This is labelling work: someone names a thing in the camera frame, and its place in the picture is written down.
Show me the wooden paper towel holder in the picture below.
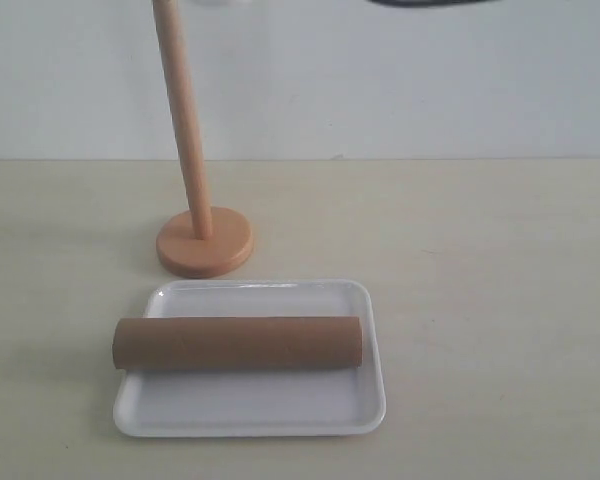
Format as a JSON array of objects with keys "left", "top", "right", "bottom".
[{"left": 152, "top": 1, "right": 254, "bottom": 279}]

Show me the brown cardboard tube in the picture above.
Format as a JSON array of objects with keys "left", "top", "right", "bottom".
[{"left": 112, "top": 316, "right": 364, "bottom": 372}]

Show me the white rectangular plastic tray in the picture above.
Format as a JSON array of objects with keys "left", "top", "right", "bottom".
[{"left": 113, "top": 279, "right": 386, "bottom": 438}]

